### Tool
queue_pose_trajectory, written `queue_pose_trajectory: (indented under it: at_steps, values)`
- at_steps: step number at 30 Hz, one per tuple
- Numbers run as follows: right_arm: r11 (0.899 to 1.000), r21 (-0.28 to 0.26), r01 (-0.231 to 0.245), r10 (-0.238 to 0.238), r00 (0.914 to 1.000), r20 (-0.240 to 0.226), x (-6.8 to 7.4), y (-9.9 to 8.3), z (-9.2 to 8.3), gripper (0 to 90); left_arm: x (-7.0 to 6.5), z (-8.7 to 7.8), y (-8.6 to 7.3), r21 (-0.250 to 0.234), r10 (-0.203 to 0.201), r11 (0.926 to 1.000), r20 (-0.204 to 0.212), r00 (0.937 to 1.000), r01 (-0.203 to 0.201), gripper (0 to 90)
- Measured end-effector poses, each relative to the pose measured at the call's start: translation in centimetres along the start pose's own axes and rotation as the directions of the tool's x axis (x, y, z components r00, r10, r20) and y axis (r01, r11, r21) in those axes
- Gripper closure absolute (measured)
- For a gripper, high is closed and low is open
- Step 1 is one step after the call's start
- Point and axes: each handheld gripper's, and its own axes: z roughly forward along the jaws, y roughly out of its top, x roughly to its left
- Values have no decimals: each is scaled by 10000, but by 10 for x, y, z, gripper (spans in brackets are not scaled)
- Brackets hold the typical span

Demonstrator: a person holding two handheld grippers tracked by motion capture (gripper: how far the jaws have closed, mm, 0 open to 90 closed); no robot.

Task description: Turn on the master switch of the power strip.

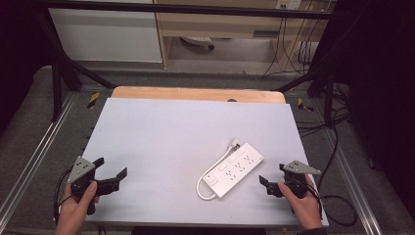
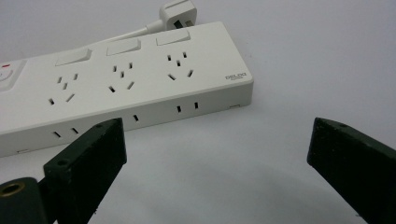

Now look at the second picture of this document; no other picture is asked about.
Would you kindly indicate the white plug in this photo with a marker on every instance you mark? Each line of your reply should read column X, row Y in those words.
column 178, row 14

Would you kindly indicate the white power strip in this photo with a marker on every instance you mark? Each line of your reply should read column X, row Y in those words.
column 130, row 84

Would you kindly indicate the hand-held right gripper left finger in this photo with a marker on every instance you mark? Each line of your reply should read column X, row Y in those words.
column 84, row 165

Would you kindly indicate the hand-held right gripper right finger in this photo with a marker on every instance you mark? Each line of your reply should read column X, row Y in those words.
column 355, row 168

